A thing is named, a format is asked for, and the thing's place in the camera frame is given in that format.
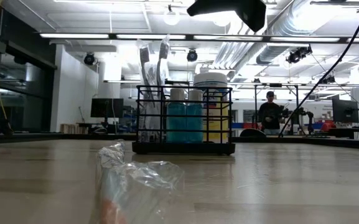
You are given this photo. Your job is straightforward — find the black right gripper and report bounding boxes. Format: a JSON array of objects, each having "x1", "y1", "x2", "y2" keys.
[{"x1": 186, "y1": 0, "x2": 268, "y2": 33}]

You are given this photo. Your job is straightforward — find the purple toothbrush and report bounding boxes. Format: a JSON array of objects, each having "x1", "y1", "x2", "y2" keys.
[
  {"x1": 137, "y1": 39, "x2": 155, "y2": 142},
  {"x1": 154, "y1": 33, "x2": 171, "y2": 142}
]

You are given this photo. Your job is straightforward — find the blue mouthwash bottle white cap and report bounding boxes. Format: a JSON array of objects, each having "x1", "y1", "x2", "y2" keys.
[
  {"x1": 186, "y1": 89, "x2": 205, "y2": 144},
  {"x1": 166, "y1": 88, "x2": 187, "y2": 144}
]

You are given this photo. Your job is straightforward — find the orange toothbrush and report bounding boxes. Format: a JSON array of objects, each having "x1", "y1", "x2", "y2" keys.
[{"x1": 89, "y1": 139, "x2": 186, "y2": 224}]

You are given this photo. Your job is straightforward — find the black ceiling spotlight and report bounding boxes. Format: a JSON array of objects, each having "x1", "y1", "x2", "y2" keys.
[
  {"x1": 186, "y1": 49, "x2": 198, "y2": 63},
  {"x1": 83, "y1": 52, "x2": 96, "y2": 67},
  {"x1": 285, "y1": 45, "x2": 313, "y2": 65}
]

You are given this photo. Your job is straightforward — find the white round ceiling lamp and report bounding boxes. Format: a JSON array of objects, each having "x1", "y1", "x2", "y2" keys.
[{"x1": 162, "y1": 8, "x2": 181, "y2": 26}]

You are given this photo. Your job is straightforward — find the white yellow wipes canister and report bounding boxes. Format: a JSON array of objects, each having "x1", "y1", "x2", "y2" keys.
[{"x1": 192, "y1": 72, "x2": 230, "y2": 143}]

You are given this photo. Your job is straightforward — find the person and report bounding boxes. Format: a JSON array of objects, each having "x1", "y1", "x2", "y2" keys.
[{"x1": 258, "y1": 90, "x2": 282, "y2": 135}]

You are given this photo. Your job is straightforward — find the black computer monitor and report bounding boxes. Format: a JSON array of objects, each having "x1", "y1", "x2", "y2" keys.
[
  {"x1": 331, "y1": 98, "x2": 359, "y2": 124},
  {"x1": 90, "y1": 98, "x2": 126, "y2": 119}
]

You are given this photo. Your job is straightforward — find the red bin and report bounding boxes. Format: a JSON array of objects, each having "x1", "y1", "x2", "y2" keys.
[{"x1": 319, "y1": 119, "x2": 337, "y2": 132}]

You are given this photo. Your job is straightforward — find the wooden slat crate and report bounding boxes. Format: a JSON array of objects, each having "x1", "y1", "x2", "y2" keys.
[{"x1": 60, "y1": 123, "x2": 89, "y2": 135}]

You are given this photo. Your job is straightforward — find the ribbed silver air duct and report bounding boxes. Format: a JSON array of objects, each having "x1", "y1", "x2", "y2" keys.
[{"x1": 255, "y1": 12, "x2": 323, "y2": 66}]

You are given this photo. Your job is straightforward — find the long ceiling light rail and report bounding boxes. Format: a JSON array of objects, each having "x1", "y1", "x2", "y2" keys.
[{"x1": 39, "y1": 32, "x2": 359, "y2": 44}]

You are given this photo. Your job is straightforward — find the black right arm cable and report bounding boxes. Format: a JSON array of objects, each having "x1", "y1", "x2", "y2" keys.
[{"x1": 277, "y1": 0, "x2": 359, "y2": 138}]

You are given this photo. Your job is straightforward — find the black wire caddy basket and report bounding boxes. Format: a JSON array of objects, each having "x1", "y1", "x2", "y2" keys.
[{"x1": 131, "y1": 83, "x2": 236, "y2": 156}]

